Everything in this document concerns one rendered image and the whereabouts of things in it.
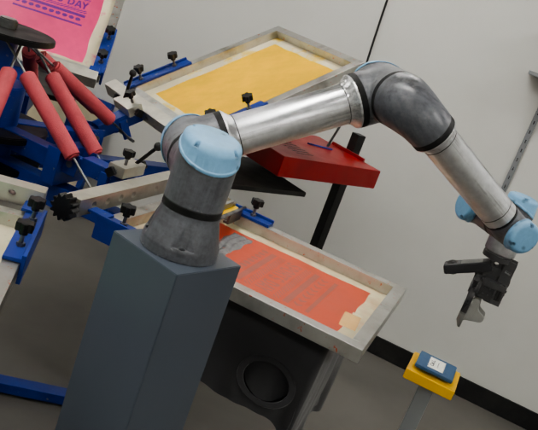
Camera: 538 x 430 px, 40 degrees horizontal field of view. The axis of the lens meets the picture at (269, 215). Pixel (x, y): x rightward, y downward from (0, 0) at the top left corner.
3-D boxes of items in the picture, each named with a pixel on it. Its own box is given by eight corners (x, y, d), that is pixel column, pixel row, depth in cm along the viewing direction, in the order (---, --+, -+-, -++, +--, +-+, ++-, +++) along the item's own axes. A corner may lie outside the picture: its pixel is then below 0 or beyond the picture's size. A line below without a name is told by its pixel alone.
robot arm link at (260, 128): (159, 140, 137) (424, 64, 145) (149, 119, 150) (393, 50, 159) (176, 196, 142) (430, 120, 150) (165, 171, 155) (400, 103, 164)
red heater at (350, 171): (311, 155, 371) (319, 133, 368) (372, 191, 340) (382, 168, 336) (216, 140, 331) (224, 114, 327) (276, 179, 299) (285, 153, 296)
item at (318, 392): (324, 408, 239) (371, 293, 227) (277, 475, 197) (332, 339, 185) (315, 403, 240) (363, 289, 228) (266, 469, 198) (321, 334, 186)
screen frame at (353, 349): (401, 299, 230) (406, 288, 229) (357, 363, 177) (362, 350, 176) (190, 200, 252) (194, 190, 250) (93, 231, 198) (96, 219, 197)
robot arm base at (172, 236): (177, 270, 130) (194, 220, 127) (124, 233, 137) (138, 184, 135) (231, 263, 142) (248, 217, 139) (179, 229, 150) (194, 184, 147)
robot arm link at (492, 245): (489, 234, 174) (492, 228, 181) (482, 251, 175) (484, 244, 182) (520, 246, 172) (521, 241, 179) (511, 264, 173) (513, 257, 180)
